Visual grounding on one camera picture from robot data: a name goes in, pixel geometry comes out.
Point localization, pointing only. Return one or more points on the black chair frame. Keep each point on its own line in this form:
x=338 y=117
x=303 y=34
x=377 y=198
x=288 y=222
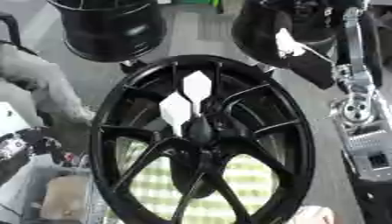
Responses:
x=11 y=27

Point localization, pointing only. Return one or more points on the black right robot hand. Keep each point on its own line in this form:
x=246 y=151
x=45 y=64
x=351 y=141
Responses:
x=311 y=70

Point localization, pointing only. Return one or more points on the grey plastic bin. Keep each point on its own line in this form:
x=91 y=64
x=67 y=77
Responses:
x=25 y=186

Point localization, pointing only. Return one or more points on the black spoked wheel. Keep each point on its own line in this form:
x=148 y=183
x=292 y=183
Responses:
x=204 y=172

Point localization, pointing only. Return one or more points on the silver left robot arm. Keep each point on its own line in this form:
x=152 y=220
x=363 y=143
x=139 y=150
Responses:
x=23 y=145

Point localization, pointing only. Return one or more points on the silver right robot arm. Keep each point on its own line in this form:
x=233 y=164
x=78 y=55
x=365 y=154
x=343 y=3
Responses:
x=368 y=137

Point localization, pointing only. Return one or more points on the tan cardboard piece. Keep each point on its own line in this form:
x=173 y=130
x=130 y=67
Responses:
x=64 y=197

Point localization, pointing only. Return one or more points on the person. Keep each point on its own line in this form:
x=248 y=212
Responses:
x=48 y=84

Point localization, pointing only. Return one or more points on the black round wheel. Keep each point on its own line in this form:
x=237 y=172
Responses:
x=258 y=35
x=109 y=32

